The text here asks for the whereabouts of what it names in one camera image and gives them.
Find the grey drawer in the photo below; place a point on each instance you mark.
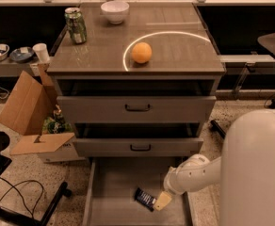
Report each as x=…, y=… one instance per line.
x=113, y=183
x=134, y=101
x=137, y=139

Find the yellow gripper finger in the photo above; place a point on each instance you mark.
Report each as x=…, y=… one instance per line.
x=162, y=201

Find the top grey drawer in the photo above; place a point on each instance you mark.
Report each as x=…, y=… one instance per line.
x=134, y=101

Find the black cart frame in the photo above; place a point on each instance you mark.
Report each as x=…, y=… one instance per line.
x=18, y=219

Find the open cardboard box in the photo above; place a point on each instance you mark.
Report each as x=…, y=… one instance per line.
x=24, y=112

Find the green soda can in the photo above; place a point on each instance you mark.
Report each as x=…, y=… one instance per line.
x=76, y=25

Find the dark blue snack bar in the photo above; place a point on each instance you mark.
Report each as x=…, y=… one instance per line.
x=145, y=199

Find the orange fruit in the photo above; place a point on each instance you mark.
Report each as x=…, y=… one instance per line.
x=141, y=52

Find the bottom grey drawer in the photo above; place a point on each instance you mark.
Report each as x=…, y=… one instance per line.
x=113, y=183

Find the blue patterned bowl right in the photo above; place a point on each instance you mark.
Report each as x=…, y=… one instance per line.
x=22, y=55

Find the middle grey drawer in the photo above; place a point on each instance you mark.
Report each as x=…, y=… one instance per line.
x=137, y=139

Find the grey drawer cabinet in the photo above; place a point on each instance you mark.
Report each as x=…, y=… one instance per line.
x=182, y=50

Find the white paper cup on shelf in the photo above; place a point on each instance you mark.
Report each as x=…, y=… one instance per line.
x=40, y=50

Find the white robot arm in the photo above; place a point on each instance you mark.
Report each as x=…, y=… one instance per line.
x=245, y=171

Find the white bowl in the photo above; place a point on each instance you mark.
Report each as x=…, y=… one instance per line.
x=115, y=11

